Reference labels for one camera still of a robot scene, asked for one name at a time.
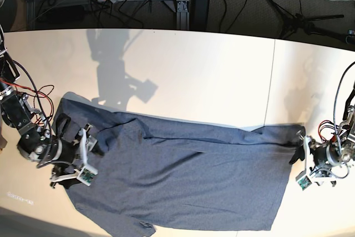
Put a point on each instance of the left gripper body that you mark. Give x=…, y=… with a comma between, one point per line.
x=318, y=167

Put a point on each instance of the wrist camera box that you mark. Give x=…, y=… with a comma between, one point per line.
x=86, y=175
x=304, y=182

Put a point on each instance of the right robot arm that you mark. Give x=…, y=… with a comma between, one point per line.
x=40, y=141

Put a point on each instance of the black power adapter brick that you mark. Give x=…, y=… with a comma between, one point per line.
x=199, y=15

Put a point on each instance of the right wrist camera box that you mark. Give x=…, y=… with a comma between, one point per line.
x=86, y=175

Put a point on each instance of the black tripod stand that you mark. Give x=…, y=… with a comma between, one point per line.
x=291, y=23

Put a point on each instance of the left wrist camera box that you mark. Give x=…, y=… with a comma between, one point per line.
x=304, y=182

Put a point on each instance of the aluminium table leg profile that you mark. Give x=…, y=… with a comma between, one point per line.
x=182, y=15

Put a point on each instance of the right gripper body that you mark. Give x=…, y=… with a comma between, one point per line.
x=61, y=153

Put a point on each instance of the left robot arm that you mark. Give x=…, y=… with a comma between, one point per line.
x=330, y=159

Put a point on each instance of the blue grey T-shirt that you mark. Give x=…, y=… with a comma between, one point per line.
x=180, y=175

